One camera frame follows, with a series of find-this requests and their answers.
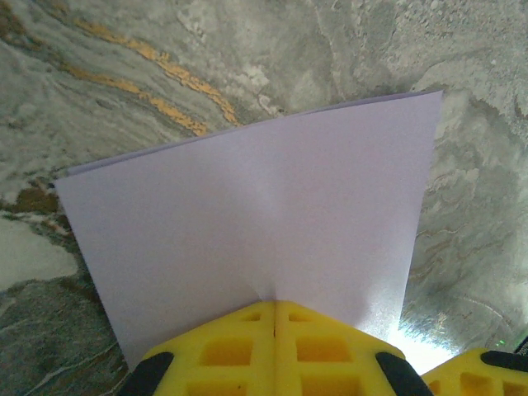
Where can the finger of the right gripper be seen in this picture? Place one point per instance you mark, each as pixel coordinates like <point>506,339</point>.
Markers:
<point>462,375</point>

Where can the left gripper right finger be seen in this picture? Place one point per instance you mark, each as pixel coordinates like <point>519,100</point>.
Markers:
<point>330,371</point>

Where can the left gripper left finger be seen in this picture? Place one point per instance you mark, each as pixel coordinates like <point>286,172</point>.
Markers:
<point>231,371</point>

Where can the purple paper sheet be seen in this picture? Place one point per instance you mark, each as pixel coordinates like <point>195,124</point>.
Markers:
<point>247,206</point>

